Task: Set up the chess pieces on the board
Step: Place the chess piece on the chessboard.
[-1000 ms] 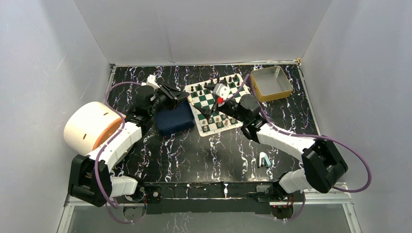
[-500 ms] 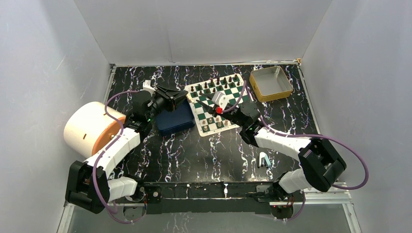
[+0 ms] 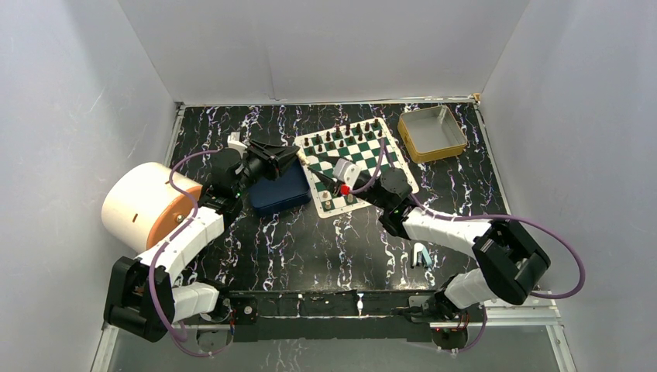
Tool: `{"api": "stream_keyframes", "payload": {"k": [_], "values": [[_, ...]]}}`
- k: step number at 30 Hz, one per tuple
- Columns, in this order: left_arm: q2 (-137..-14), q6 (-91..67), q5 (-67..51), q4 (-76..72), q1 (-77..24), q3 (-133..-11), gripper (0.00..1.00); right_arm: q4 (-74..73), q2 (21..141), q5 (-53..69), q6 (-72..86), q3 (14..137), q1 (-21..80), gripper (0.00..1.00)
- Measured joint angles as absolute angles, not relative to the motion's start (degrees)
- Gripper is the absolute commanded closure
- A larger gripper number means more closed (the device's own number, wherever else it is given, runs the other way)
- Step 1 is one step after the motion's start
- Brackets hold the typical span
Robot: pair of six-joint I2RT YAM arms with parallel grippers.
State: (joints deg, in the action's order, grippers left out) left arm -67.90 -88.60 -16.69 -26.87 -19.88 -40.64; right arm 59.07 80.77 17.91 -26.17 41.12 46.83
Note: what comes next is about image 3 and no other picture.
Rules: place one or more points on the gold tin box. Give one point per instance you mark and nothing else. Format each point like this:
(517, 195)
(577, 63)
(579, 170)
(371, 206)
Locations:
(431, 134)

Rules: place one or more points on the white orange cylindrical appliance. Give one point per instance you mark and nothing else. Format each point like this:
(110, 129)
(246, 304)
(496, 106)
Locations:
(143, 207)

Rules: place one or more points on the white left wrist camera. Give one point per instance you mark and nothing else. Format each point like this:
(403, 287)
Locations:
(235, 142)

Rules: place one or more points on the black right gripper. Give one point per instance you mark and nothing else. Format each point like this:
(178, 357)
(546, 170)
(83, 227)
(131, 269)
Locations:
(328, 182)

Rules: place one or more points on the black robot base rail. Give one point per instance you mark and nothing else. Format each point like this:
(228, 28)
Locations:
(414, 316)

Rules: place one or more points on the green white chess board mat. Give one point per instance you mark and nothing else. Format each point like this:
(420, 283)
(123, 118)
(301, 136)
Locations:
(363, 153)

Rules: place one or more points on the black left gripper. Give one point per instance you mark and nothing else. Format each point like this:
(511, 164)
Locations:
(271, 156)

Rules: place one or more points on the small white blue stapler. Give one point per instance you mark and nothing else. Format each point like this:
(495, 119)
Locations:
(420, 256)

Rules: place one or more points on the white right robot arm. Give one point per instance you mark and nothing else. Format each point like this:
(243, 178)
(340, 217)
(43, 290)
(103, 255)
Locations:
(509, 261)

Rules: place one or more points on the dark blue tin box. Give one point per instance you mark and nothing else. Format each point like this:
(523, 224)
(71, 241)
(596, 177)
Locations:
(290, 190)

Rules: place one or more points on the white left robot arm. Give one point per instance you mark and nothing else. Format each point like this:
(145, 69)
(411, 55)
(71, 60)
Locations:
(142, 297)

